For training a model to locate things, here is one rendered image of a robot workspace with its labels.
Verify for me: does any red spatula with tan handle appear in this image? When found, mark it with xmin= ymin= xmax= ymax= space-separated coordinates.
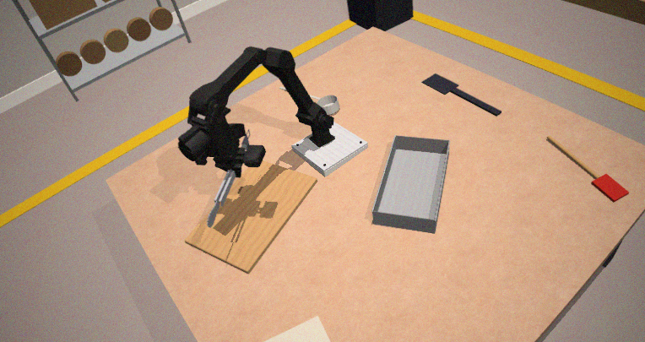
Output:
xmin=547 ymin=135 xmax=629 ymax=202

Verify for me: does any light brown wooden board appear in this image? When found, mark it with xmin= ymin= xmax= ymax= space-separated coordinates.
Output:
xmin=185 ymin=161 xmax=317 ymax=274

